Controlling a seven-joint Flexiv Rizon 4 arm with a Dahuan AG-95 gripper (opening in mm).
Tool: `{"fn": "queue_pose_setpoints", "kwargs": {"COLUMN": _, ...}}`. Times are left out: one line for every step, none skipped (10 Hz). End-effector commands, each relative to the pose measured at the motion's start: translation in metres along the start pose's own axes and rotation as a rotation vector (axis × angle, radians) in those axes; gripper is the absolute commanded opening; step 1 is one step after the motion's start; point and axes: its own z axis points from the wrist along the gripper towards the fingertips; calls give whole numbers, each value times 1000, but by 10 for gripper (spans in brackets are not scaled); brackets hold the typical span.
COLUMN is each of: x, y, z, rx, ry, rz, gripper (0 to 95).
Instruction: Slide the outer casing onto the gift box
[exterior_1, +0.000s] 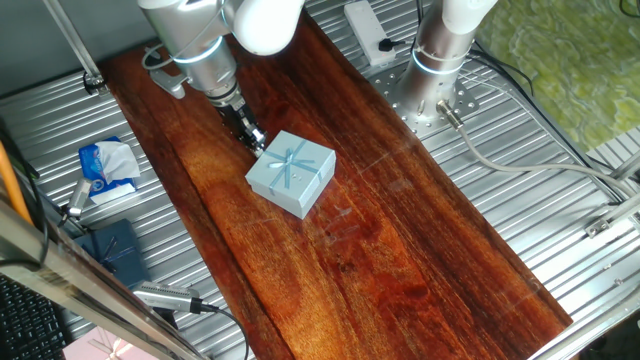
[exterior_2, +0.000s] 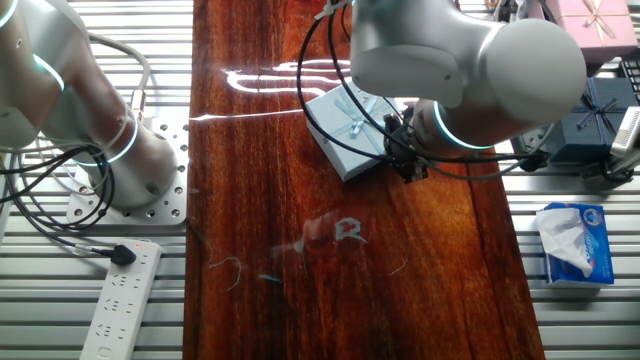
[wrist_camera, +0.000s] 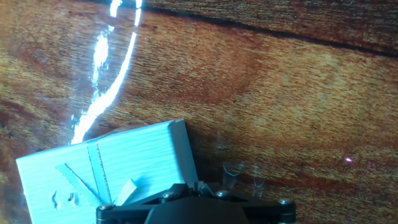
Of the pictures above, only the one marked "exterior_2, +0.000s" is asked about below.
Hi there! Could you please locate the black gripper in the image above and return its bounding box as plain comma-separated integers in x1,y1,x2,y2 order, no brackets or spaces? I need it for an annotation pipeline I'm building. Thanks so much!
382,107,432,185

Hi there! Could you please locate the light blue ribboned box casing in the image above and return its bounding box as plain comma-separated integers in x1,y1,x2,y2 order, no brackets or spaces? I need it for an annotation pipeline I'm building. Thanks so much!
304,82,402,183

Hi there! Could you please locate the dark blue gift box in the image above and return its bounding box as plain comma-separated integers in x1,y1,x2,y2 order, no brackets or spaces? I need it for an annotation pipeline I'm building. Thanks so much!
542,76,640,165

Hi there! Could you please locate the pink gift box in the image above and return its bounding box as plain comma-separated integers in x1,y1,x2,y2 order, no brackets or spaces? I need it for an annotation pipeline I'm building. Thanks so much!
527,0,640,74

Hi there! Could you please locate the blue tissue box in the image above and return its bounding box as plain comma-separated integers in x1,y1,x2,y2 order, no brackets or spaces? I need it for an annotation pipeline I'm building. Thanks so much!
535,201,616,289

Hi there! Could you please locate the black clamp base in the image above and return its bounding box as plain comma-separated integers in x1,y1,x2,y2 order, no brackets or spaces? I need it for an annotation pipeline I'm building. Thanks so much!
579,153,637,184

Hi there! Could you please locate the black power plug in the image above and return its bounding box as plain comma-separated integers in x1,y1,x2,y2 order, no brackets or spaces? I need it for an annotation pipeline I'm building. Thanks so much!
106,243,138,268

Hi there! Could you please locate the white power strip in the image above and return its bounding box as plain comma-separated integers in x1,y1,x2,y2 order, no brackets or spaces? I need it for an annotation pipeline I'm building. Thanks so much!
79,239,164,360

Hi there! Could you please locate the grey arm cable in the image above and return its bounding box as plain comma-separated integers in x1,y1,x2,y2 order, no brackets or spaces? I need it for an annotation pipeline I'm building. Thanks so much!
427,122,557,182

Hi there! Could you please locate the black cable connector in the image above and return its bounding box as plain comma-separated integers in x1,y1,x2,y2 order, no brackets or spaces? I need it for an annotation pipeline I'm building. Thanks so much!
517,151,552,174

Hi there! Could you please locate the white cable tie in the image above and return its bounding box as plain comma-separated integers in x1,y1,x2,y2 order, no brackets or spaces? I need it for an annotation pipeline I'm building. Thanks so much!
313,0,352,21

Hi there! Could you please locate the silver metal bracket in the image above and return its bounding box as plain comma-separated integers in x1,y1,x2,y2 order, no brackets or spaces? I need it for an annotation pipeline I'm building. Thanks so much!
610,106,640,159

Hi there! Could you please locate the grey base cable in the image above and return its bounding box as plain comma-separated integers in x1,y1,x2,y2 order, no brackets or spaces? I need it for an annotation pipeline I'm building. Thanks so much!
87,32,153,122

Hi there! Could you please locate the black base cable bundle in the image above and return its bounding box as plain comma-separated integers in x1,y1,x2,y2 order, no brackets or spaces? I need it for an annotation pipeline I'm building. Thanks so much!
0,143,117,234

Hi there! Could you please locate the black plug cable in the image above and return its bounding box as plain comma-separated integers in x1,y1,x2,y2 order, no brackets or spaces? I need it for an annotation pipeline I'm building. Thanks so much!
0,189,112,257

